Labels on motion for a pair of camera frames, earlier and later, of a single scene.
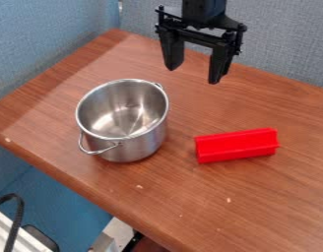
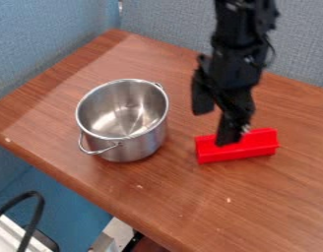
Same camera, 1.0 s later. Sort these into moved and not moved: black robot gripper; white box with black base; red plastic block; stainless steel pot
Moved: black robot gripper
Not moved: red plastic block; stainless steel pot; white box with black base
